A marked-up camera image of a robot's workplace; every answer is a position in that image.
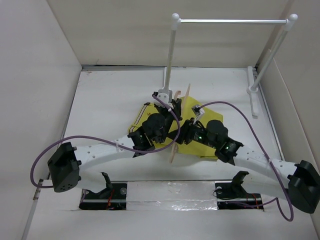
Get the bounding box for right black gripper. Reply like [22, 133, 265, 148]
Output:
[166, 117, 219, 150]

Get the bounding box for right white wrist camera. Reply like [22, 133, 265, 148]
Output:
[191, 104, 205, 124]

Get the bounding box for white clothes rack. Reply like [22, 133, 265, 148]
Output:
[160, 13, 298, 118]

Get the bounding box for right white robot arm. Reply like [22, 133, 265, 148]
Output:
[168, 120, 320, 214]

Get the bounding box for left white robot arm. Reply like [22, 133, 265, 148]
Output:
[47, 96, 182, 199]

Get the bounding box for yellow-green trousers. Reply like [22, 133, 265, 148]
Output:
[128, 96, 224, 161]

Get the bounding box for wooden clothes hanger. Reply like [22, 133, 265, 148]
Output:
[169, 83, 191, 164]

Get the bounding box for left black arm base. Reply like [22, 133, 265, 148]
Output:
[79, 172, 128, 211]

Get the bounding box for silver tape strip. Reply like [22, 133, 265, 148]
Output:
[126, 180, 218, 211]

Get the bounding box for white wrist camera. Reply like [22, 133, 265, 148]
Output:
[191, 104, 205, 124]
[153, 91, 173, 108]

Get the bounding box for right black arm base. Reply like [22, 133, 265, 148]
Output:
[212, 171, 264, 210]

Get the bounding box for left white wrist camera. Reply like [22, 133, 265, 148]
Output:
[153, 91, 173, 108]

